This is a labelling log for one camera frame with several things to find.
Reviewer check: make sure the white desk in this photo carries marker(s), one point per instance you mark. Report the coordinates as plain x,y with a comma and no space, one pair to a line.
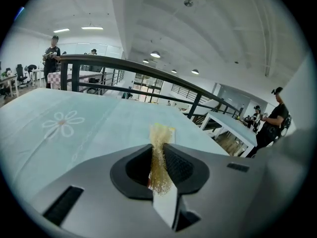
10,83
37,73

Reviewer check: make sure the glass entrance door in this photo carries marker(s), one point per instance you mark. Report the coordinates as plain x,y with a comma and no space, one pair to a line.
148,88

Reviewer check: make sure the ceiling tube light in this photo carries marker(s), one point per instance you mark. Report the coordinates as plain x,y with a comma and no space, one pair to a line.
92,28
61,30

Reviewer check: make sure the round metal ceiling fixture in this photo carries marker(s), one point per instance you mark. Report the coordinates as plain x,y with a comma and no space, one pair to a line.
188,3

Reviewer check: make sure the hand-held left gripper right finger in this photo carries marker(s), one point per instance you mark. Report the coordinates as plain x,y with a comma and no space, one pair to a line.
223,195

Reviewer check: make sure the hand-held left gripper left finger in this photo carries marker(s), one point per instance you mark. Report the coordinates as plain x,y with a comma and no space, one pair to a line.
99,182

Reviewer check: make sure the pink checkered table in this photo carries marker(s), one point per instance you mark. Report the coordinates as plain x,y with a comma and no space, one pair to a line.
55,79

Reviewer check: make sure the black office chair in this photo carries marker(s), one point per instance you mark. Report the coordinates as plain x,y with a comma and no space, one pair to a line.
21,74

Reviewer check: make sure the light blue flowered tablecloth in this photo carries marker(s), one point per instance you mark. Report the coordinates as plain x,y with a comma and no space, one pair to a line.
99,123

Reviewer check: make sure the clear packet with yellow label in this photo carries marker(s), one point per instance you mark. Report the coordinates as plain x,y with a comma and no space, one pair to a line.
173,135

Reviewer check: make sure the white table with blue top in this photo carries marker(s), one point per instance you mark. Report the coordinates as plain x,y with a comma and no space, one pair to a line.
230,125

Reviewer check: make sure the black metal railing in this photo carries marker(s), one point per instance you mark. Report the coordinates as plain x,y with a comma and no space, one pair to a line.
148,69

